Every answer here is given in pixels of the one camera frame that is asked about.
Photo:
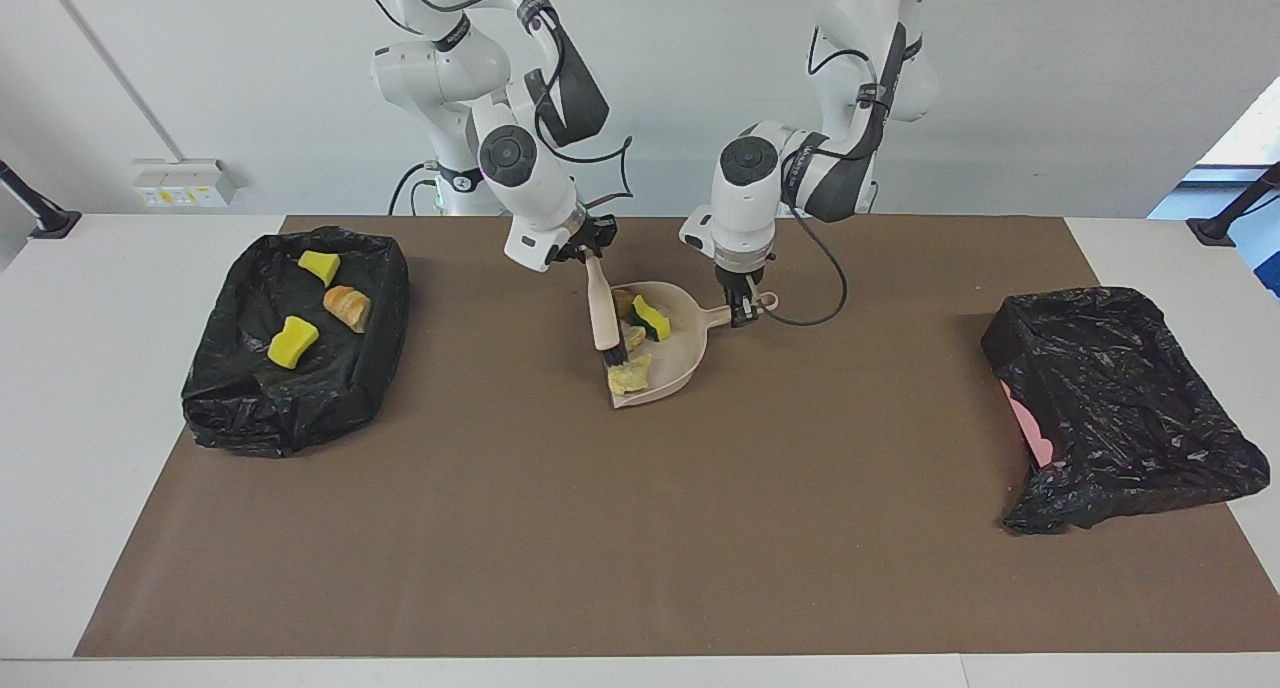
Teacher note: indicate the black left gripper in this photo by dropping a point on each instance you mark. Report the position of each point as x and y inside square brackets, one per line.
[742, 281]

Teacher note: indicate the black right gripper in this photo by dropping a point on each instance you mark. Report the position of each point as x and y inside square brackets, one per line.
[595, 236]

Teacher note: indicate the brown round cookie piece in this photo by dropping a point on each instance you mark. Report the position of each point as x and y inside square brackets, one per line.
[623, 303]

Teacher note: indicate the beige hand brush black bristles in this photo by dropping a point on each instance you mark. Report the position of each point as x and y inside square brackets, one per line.
[603, 313]

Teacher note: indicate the beige plastic dustpan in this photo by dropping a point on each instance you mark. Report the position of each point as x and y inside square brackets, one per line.
[680, 358]

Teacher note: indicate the L-shaped yellow sponge piece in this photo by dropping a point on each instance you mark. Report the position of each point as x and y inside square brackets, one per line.
[650, 316]

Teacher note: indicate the small beige foam chunk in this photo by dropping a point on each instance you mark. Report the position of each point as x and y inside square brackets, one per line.
[634, 338]

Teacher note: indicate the croissant-shaped foam piece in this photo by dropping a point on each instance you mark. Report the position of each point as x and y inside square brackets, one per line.
[347, 308]

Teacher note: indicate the small yellow sponge piece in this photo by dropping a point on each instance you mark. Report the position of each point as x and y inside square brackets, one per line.
[319, 266]

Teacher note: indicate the large yellow sponge piece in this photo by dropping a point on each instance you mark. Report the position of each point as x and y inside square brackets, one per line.
[292, 342]

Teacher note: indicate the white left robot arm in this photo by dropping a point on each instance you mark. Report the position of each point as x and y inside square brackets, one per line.
[745, 218]

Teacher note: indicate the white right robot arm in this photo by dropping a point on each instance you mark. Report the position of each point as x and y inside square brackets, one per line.
[520, 163]

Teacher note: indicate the bin wrapped in black bag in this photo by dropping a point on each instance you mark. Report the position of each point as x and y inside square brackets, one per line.
[250, 408]

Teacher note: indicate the pink bin with black bag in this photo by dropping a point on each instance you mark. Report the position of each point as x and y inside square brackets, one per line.
[1120, 408]

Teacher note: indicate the brown table mat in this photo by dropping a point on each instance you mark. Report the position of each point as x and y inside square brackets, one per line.
[600, 568]

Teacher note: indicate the white wall outlet box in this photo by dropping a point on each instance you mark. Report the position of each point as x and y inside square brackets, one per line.
[180, 183]

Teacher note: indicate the black camera stand clamp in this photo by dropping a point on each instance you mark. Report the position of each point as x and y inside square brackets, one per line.
[1215, 230]
[50, 223]

